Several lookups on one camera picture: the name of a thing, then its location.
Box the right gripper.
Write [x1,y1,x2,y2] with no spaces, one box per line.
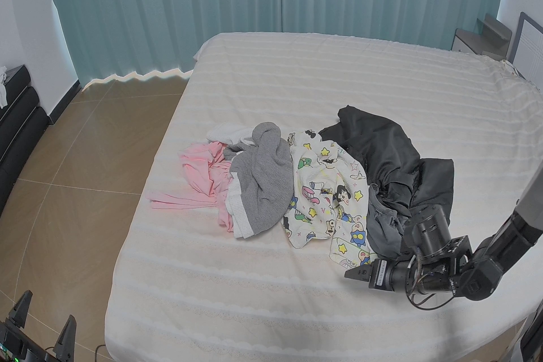
[344,258,421,294]

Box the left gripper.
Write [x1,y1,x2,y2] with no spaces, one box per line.
[0,289,77,362]

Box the white printed pyjama top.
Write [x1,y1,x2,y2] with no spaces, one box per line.
[282,130,379,270]

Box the dark grey garment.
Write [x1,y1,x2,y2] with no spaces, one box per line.
[367,182,413,260]

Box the black garment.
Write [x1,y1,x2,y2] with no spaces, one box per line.
[318,105,455,226]

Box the grey knit garment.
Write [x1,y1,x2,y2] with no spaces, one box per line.
[206,121,294,240]

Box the pink garment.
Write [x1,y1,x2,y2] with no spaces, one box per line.
[146,141,236,232]

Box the black chest of drawers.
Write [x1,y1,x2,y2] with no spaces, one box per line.
[0,64,48,217]

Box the bed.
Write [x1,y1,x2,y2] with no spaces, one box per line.
[104,12,543,362]

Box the white garment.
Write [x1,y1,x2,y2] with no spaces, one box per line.
[0,65,10,109]

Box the grey bedside table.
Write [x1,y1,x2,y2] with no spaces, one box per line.
[452,14,513,64]

